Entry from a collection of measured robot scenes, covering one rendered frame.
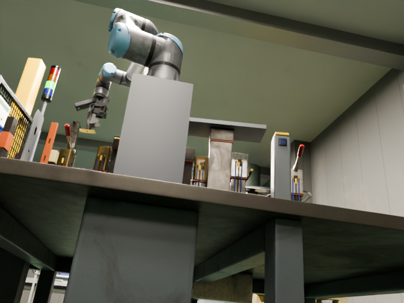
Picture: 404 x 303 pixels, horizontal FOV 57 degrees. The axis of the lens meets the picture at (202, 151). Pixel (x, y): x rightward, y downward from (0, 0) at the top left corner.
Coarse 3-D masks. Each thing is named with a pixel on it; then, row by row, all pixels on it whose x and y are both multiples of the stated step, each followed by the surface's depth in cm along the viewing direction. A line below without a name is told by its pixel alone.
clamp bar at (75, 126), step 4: (72, 124) 177; (76, 124) 178; (72, 128) 177; (76, 128) 177; (80, 128) 182; (72, 132) 176; (76, 132) 176; (72, 136) 176; (76, 136) 176; (72, 140) 175; (76, 140) 177; (72, 144) 175; (72, 148) 174
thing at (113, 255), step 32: (96, 224) 93; (128, 224) 95; (160, 224) 97; (192, 224) 98; (96, 256) 90; (128, 256) 92; (160, 256) 93; (192, 256) 95; (96, 288) 88; (128, 288) 89; (160, 288) 90
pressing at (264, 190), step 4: (80, 168) 175; (84, 168) 176; (248, 188) 181; (252, 188) 177; (256, 188) 177; (260, 188) 177; (264, 188) 177; (268, 188) 178; (260, 192) 185; (264, 192) 184; (268, 192) 184; (304, 192) 178; (308, 192) 178; (304, 196) 184; (308, 196) 183; (304, 200) 189
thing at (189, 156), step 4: (188, 148) 168; (192, 148) 168; (188, 152) 167; (192, 152) 167; (188, 156) 166; (192, 156) 166; (188, 160) 166; (192, 160) 166; (188, 164) 165; (192, 164) 168; (184, 168) 164; (188, 168) 164; (184, 172) 163; (188, 172) 164; (184, 176) 163; (188, 176) 163; (184, 180) 162; (188, 180) 162; (188, 184) 161
